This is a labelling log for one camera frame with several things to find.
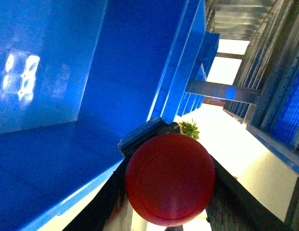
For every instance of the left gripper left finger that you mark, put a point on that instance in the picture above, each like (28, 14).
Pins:
(109, 210)

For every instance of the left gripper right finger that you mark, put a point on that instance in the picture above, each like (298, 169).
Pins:
(234, 208)

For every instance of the red mushroom push button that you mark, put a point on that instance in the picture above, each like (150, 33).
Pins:
(170, 177)

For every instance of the blue source bin with buttons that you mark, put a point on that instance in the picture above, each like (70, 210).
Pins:
(75, 77)

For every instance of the green potted plant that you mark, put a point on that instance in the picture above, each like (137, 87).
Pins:
(190, 129)

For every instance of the metal shelf crossbeam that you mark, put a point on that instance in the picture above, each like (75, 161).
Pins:
(222, 91)

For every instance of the blue perforated rack upright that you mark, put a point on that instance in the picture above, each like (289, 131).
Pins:
(275, 120)

